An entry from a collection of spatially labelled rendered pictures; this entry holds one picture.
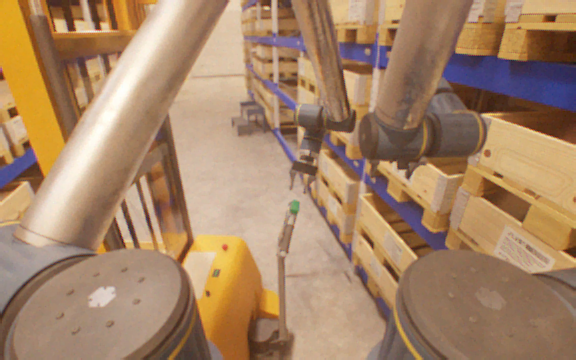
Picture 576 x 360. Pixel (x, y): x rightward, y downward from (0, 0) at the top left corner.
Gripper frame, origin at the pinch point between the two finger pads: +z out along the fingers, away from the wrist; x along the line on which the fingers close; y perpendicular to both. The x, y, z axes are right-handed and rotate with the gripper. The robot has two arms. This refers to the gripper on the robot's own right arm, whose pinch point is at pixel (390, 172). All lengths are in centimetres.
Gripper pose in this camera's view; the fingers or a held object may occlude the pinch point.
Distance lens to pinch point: 108.9
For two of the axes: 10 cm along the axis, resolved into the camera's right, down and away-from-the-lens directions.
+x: 10.0, 0.3, 0.1
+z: -0.3, 6.1, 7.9
